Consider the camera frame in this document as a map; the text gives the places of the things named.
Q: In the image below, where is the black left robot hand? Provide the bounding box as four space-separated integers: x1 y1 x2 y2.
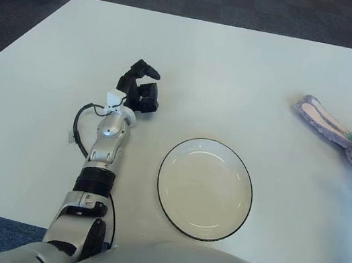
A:
112 55 167 117

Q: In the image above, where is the purple plush bunny doll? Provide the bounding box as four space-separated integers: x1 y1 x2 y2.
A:
281 92 352 175

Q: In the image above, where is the white plate black rim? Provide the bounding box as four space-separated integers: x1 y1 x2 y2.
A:
148 131 262 250

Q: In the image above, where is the white left wrist mount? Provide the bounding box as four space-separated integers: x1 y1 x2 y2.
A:
103 90 127 116

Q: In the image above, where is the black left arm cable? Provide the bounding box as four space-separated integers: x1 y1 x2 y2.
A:
53 100 138 250

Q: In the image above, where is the white cable label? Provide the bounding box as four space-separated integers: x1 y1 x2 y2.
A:
65 129 78 146

